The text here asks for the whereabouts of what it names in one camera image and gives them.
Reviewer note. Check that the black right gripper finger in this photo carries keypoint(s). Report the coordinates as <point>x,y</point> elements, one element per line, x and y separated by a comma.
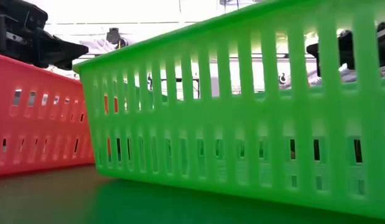
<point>313,59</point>

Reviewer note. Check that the green slotted plastic basket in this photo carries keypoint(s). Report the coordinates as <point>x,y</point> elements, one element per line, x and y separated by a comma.
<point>211,118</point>

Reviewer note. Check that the black background stand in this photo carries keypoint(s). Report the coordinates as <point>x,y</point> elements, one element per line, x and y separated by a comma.
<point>179,80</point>

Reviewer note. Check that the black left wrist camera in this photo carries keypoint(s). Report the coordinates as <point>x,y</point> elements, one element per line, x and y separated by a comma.
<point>21,12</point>

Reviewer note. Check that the silver ceiling duct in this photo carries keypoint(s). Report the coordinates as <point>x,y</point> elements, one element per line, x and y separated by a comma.
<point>347,76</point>

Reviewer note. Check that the black shelf end frame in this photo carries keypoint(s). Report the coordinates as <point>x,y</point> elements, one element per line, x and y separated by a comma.
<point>198,88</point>

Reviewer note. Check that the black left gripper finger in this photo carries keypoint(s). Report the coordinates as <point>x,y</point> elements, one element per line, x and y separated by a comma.
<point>61,48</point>
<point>63,64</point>

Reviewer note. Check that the red slotted plastic basket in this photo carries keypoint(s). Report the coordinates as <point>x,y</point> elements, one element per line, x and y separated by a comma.
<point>39,124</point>

